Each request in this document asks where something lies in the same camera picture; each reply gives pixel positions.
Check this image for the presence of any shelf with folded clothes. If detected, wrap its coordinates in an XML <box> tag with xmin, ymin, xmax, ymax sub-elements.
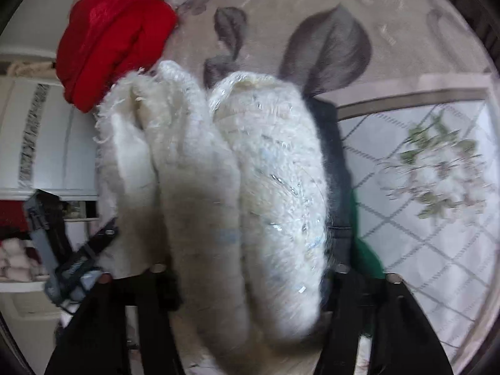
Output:
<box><xmin>0</xmin><ymin>198</ymin><xmax>48</xmax><ymax>293</ymax></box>

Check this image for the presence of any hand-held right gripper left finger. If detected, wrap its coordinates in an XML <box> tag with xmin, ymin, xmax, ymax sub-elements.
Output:
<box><xmin>45</xmin><ymin>263</ymin><xmax>185</xmax><ymax>375</ymax></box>

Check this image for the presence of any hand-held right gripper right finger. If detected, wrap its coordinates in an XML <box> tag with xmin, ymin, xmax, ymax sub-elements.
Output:
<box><xmin>314</xmin><ymin>263</ymin><xmax>454</xmax><ymax>375</ymax></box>

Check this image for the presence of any green garment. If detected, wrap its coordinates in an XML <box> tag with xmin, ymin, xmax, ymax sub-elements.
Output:
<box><xmin>349</xmin><ymin>197</ymin><xmax>387</xmax><ymax>280</ymax></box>

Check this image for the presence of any bright red garment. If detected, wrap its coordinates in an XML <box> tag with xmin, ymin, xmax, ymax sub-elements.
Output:
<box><xmin>55</xmin><ymin>0</ymin><xmax>179</xmax><ymax>113</ymax></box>

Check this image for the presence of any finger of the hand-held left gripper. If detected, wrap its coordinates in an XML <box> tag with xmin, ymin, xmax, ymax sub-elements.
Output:
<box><xmin>76</xmin><ymin>216</ymin><xmax>118</xmax><ymax>269</ymax></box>

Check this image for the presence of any dark denim garment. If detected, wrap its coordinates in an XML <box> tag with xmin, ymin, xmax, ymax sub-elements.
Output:
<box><xmin>307</xmin><ymin>96</ymin><xmax>354</xmax><ymax>276</ymax></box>

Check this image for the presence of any white wardrobe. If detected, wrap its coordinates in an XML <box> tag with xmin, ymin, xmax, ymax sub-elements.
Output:
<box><xmin>0</xmin><ymin>45</ymin><xmax>99</xmax><ymax>201</ymax></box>

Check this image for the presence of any cream fuzzy knit cardigan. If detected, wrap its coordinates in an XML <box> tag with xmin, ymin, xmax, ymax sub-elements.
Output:
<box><xmin>94</xmin><ymin>60</ymin><xmax>333</xmax><ymax>362</ymax></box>

